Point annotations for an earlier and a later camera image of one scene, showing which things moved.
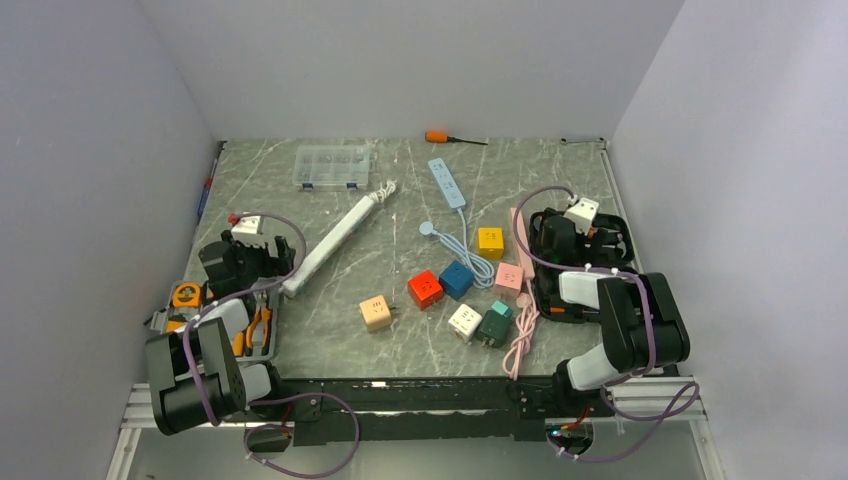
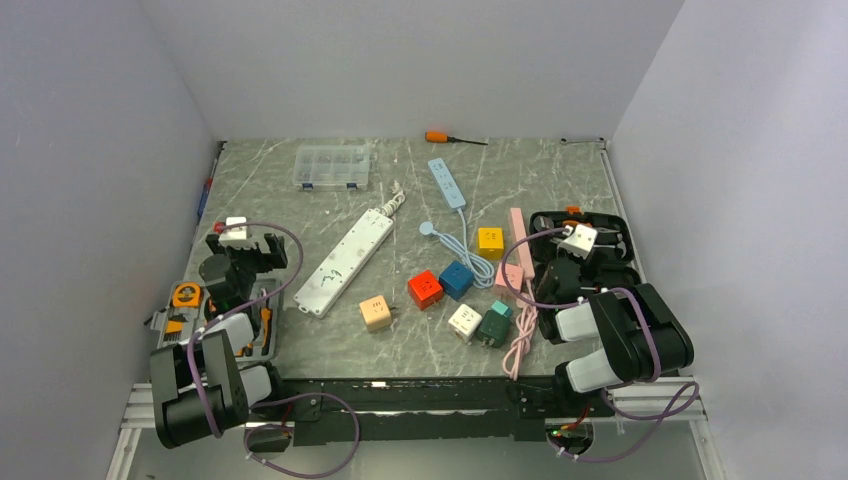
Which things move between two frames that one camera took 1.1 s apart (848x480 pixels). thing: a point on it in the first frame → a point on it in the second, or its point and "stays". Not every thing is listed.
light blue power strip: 447,183 stays
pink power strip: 522,243 stays
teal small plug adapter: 501,308 stays
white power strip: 293,284 → 344,268
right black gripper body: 587,256 → 589,269
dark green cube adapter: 493,329 stays
